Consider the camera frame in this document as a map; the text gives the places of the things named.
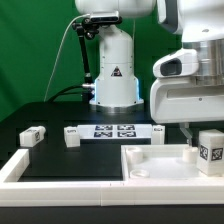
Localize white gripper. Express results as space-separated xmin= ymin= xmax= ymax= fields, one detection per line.
xmin=150 ymin=77 xmax=224 ymax=146

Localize white square table top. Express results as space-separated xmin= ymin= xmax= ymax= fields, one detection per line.
xmin=121 ymin=144 xmax=224 ymax=180

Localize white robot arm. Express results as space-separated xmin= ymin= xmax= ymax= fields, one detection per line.
xmin=75 ymin=0 xmax=224 ymax=130

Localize white U-shaped fence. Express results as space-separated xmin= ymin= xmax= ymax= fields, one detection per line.
xmin=0 ymin=149 xmax=224 ymax=207

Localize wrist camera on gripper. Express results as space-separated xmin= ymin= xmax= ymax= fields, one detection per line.
xmin=153 ymin=48 xmax=199 ymax=78

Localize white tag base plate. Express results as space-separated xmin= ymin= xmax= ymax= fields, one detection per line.
xmin=77 ymin=124 xmax=152 ymax=139

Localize black base cables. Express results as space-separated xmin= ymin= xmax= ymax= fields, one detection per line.
xmin=47 ymin=84 xmax=95 ymax=103

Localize grey camera on mount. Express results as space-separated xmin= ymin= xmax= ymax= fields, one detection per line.
xmin=90 ymin=11 xmax=119 ymax=23

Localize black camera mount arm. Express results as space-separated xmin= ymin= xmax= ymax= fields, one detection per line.
xmin=71 ymin=18 xmax=101 ymax=103

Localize white camera cable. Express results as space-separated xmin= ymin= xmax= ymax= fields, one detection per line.
xmin=43 ymin=13 xmax=92 ymax=103

